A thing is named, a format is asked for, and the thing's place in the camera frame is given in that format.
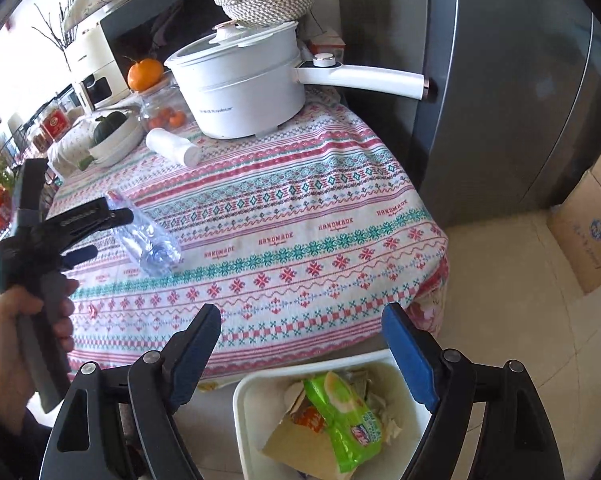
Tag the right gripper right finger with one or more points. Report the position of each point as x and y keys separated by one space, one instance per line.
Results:
x=516 y=439

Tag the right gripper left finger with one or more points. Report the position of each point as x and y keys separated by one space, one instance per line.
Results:
x=87 y=441

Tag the clear crushed plastic bottle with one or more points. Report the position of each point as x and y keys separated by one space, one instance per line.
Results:
x=146 y=242

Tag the green snack bag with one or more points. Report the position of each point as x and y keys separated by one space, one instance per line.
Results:
x=355 y=432

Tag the torn brown paper package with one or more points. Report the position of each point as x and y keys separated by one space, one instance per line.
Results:
x=301 y=440

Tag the person left hand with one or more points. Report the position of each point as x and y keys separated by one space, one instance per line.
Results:
x=16 y=384

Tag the floral white cloth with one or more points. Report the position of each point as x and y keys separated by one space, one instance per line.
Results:
x=65 y=155

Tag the stacked white bowls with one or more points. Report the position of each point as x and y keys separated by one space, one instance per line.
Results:
x=121 y=143

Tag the red lidded jar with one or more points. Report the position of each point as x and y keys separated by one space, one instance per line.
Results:
x=55 y=122

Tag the dark green squash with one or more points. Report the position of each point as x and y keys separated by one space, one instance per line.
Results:
x=107 y=125

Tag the small white bottle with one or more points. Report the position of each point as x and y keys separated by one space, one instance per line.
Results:
x=173 y=147

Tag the glass teapot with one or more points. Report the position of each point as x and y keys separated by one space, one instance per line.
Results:
x=163 y=106

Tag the orange mandarin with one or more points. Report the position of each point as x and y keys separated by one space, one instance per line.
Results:
x=144 y=74

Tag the cardboard box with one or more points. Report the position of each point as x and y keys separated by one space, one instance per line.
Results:
x=576 y=226

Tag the patterned tablecloth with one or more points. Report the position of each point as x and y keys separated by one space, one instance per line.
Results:
x=299 y=238

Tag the black microwave oven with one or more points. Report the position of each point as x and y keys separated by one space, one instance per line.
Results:
x=138 y=29

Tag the white electric cooking pot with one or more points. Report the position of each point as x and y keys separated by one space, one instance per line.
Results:
x=244 y=81

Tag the dark grey refrigerator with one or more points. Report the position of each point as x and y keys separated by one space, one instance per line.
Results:
x=513 y=116

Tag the black wire rack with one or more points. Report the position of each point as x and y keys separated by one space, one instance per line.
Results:
x=25 y=139

